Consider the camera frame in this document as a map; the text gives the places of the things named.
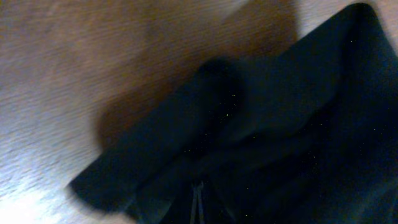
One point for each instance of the black t-shirt with logo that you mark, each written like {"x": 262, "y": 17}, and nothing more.
{"x": 309, "y": 136}

